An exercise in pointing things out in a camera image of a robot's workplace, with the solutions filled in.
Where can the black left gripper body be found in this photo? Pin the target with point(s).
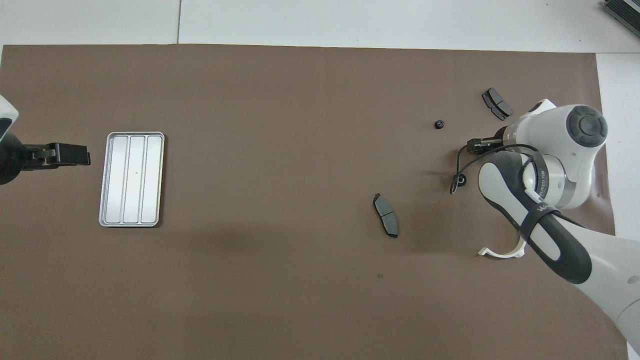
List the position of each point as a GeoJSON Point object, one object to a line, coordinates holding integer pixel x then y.
{"type": "Point", "coordinates": [12, 160]}

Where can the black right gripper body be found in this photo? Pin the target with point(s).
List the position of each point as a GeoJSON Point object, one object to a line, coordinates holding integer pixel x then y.
{"type": "Point", "coordinates": [500, 139]}

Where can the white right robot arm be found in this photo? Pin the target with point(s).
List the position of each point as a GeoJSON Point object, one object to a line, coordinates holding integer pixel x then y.
{"type": "Point", "coordinates": [575, 150]}

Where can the silver metal tray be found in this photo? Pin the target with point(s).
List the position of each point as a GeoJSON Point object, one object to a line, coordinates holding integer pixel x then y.
{"type": "Point", "coordinates": [131, 180]}

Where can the short grey brake pad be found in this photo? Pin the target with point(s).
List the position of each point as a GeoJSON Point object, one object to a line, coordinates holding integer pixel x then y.
{"type": "Point", "coordinates": [497, 103]}

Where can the long grey brake pad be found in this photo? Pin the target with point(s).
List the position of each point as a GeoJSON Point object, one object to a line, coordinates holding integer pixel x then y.
{"type": "Point", "coordinates": [386, 215]}

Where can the dark ribbed device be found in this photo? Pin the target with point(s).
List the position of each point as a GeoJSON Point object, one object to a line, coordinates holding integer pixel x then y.
{"type": "Point", "coordinates": [625, 12]}

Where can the brown table mat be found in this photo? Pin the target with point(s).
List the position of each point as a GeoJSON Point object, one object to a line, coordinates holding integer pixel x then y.
{"type": "Point", "coordinates": [275, 125]}

